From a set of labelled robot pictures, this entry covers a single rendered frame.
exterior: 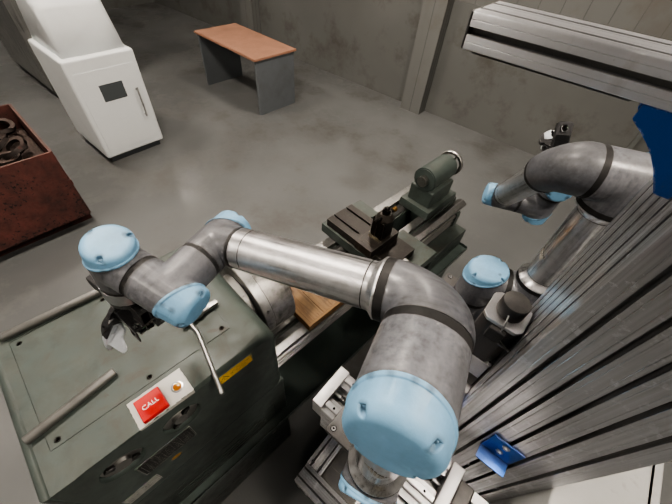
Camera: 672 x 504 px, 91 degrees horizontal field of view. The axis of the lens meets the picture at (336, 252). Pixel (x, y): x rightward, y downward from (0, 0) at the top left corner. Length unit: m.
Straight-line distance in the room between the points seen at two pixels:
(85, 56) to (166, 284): 3.46
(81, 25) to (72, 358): 3.25
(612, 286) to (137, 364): 1.01
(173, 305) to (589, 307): 0.60
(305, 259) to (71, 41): 3.60
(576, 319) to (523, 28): 0.40
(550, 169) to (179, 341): 1.01
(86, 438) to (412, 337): 0.82
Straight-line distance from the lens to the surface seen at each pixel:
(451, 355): 0.39
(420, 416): 0.35
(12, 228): 3.42
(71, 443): 1.04
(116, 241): 0.59
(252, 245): 0.55
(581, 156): 0.86
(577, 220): 0.96
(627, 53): 0.52
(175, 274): 0.57
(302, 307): 1.46
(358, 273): 0.47
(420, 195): 1.95
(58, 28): 3.94
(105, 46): 4.01
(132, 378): 1.03
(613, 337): 0.62
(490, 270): 1.09
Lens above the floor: 2.13
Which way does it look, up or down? 48 degrees down
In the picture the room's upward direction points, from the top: 6 degrees clockwise
